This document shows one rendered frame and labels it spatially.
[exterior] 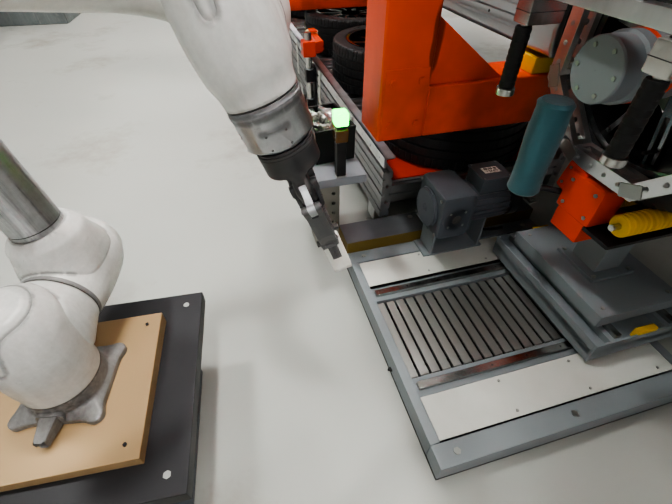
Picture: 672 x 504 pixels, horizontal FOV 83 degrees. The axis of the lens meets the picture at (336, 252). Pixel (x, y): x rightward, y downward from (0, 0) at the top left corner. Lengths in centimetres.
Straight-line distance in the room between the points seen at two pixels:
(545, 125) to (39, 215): 112
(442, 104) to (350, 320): 78
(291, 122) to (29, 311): 57
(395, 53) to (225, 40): 83
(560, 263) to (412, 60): 80
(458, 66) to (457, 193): 38
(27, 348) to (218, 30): 62
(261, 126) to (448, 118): 99
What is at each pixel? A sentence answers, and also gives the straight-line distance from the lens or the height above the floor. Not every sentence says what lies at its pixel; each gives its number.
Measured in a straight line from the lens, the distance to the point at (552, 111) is 110.
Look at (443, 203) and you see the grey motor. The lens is 127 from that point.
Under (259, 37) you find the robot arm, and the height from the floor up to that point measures 101.
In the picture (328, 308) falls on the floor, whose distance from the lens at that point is 141.
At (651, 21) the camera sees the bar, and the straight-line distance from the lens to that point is 86.
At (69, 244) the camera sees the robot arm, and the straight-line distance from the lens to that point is 92.
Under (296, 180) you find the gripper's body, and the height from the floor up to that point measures 85.
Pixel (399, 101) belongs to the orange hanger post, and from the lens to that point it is 125.
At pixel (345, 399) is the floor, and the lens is 123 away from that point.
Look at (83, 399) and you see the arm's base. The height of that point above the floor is 37.
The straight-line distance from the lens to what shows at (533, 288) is 146.
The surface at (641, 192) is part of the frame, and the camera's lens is 111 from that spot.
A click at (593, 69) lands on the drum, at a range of 99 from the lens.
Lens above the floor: 111
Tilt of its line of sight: 43 degrees down
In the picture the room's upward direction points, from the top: straight up
